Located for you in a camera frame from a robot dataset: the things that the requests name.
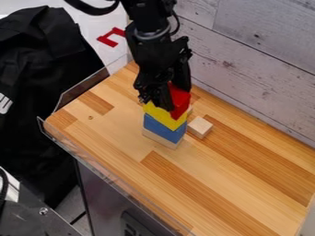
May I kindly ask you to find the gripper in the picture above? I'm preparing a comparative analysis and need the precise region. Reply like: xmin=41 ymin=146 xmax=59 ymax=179
xmin=123 ymin=23 xmax=195 ymax=112

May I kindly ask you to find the red arch block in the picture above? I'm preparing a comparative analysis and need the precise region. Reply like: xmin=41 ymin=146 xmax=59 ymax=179
xmin=167 ymin=81 xmax=193 ymax=121

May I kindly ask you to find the yellow rectangle block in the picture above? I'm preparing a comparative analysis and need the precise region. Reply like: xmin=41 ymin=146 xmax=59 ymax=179
xmin=141 ymin=100 xmax=190 ymax=132

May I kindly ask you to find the blue rectangle block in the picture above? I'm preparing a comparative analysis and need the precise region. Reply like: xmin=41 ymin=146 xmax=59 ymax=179
xmin=141 ymin=112 xmax=189 ymax=145

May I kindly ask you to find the wooden cube block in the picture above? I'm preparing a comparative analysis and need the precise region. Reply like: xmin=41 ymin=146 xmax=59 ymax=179
xmin=185 ymin=115 xmax=216 ymax=140

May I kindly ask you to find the flat wooden block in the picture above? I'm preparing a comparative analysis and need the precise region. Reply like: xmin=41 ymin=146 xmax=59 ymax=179
xmin=140 ymin=126 xmax=185 ymax=151

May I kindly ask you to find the black cloth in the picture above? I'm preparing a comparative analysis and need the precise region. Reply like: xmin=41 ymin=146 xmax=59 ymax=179
xmin=0 ymin=5 xmax=111 ymax=210

